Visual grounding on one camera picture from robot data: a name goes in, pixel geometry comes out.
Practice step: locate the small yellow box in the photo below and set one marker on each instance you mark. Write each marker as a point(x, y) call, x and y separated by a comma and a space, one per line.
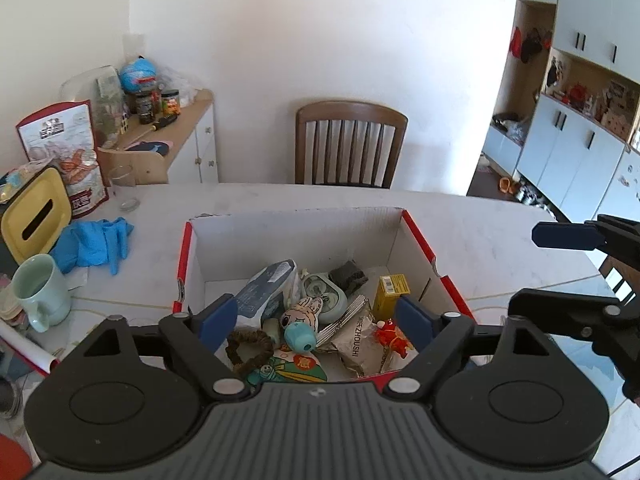
point(390, 295)

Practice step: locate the orange filled jar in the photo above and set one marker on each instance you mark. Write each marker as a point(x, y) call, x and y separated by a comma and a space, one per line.
point(170, 102)

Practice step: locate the grey plastic bag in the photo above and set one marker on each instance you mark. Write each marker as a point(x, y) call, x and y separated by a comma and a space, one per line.
point(512, 127)

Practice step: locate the small red toy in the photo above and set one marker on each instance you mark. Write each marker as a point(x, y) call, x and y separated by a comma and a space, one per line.
point(392, 336)

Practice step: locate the blue cloth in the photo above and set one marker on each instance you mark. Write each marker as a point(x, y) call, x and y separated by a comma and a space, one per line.
point(90, 245)

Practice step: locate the mint green mug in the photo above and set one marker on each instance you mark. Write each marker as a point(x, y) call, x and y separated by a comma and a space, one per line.
point(42, 292)

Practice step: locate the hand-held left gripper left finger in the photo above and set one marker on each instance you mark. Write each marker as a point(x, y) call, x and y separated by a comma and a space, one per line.
point(215, 317)

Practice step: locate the dark grey knitted item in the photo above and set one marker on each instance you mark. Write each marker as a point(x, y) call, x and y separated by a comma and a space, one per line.
point(349, 276)

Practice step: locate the white wet wipes packet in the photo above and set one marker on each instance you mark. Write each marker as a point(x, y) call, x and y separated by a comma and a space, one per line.
point(265, 292)

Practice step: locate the row of shoes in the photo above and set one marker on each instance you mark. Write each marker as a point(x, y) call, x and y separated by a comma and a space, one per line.
point(535, 196)

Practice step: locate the shelf ornaments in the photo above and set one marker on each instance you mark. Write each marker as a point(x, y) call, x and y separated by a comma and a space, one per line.
point(590, 97)

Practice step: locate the mint round case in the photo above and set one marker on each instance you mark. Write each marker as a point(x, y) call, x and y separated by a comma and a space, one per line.
point(325, 297)

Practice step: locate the brown scrunchie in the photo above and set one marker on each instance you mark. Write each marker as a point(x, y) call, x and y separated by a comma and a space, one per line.
point(250, 350)

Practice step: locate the red white snack bag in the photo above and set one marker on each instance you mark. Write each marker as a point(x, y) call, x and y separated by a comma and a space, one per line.
point(65, 160)

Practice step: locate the silver foil packet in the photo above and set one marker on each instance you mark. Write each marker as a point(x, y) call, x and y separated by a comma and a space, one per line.
point(345, 317)

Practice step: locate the white plastic bag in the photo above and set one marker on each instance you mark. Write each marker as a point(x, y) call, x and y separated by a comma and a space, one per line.
point(177, 85)

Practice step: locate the dark glass jar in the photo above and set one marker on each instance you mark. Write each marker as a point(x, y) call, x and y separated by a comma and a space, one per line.
point(145, 107)

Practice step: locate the red white cardboard box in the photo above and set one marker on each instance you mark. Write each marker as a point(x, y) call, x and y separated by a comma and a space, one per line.
point(300, 237)

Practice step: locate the teal round toy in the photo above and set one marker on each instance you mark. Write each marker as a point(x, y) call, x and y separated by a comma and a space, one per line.
point(300, 336)

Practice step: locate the clear drinking glass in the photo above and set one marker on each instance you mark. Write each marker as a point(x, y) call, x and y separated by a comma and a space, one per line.
point(123, 190)

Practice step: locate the wooden dining chair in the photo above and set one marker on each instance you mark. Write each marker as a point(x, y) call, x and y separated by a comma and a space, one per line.
point(607, 266)
point(350, 145)

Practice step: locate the grey snack packet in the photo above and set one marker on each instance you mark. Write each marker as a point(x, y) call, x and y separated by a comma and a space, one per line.
point(357, 347)

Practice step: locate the orange slippers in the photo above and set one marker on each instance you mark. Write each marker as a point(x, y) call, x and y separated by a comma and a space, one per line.
point(508, 185)

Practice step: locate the white sideboard cabinet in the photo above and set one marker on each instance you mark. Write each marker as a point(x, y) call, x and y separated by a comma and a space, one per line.
point(200, 145)

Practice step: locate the clear plastic container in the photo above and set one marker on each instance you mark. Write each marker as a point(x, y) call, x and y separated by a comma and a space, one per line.
point(92, 95)

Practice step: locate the dark round container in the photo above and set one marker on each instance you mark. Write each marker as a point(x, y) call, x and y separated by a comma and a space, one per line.
point(10, 397)

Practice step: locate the cartoon face doll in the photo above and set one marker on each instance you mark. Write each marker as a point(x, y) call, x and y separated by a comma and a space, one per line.
point(300, 312)

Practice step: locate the grey wardrobe cabinet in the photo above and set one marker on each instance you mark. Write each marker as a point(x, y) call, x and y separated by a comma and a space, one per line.
point(575, 155)

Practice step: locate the green yellow tissue box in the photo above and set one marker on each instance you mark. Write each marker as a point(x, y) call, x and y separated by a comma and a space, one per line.
point(35, 215)

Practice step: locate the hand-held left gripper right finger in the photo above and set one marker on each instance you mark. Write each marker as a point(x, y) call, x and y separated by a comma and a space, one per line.
point(412, 320)

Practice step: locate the blue mouse pad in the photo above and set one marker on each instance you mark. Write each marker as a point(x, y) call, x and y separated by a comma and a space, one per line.
point(147, 146)

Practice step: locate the blue globe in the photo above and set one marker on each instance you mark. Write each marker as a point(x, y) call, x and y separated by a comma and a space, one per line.
point(137, 74)

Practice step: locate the colourful printed bag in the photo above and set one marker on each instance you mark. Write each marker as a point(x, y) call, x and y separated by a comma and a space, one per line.
point(292, 367)

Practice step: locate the red hanging item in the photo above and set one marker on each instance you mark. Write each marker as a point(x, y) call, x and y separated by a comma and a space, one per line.
point(515, 42)

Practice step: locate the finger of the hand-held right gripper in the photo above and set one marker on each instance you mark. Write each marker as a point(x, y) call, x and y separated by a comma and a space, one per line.
point(565, 236)
point(575, 310)

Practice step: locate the pale green small object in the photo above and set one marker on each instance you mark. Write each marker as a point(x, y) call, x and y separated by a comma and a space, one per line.
point(273, 330)

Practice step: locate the dark hanging bag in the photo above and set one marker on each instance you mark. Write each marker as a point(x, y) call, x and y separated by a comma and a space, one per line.
point(532, 45)

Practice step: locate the black yellow screwdriver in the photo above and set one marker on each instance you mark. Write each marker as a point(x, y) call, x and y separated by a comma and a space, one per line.
point(162, 122)

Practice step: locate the white paper roll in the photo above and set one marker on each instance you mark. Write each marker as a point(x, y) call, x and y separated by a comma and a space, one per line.
point(30, 347)

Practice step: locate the red round object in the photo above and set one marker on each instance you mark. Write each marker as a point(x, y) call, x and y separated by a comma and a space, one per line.
point(12, 457)

